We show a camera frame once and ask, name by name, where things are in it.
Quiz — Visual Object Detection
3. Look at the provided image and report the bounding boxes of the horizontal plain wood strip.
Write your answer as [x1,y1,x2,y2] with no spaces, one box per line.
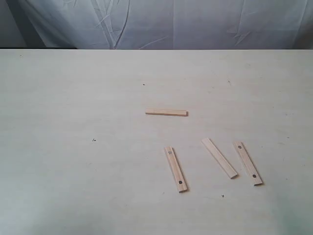
[145,109,188,117]

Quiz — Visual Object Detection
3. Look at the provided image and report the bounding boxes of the white backdrop cloth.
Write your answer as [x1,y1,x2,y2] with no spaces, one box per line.
[0,0,313,49]

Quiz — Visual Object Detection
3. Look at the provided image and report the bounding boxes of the wood strip with two magnets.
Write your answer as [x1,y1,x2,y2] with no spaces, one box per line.
[164,146,188,193]

